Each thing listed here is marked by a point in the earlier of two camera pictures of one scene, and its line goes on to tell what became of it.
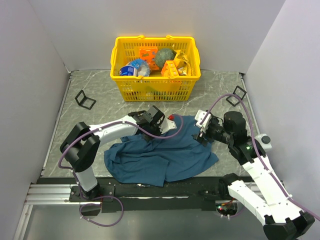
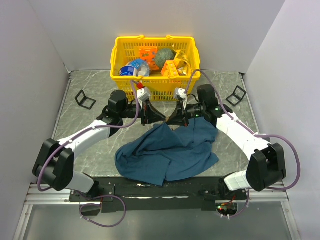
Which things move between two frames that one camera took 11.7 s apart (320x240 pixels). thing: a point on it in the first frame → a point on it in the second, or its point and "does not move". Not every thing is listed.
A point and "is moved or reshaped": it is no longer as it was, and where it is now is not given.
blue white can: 136,68 does not move
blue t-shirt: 162,161 is moved or reshaped
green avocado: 163,54 does not move
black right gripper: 200,136 → 180,115
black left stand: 83,100 does not move
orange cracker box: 169,69 does not move
